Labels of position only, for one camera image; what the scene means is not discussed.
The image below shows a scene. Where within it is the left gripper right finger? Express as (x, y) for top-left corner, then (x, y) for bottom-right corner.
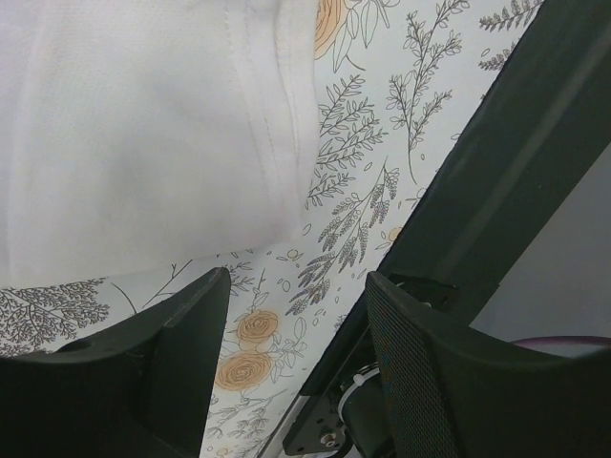
(365, 272), (610, 457)

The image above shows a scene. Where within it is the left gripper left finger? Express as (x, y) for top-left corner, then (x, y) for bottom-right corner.
(1, 267), (230, 457)

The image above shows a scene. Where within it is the white t shirt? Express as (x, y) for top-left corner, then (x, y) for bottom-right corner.
(1, 1), (318, 288)

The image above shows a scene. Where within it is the floral patterned table mat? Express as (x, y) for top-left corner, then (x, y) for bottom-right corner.
(1, 1), (540, 457)

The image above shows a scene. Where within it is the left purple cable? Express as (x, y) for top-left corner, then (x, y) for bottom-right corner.
(513, 335), (611, 349)

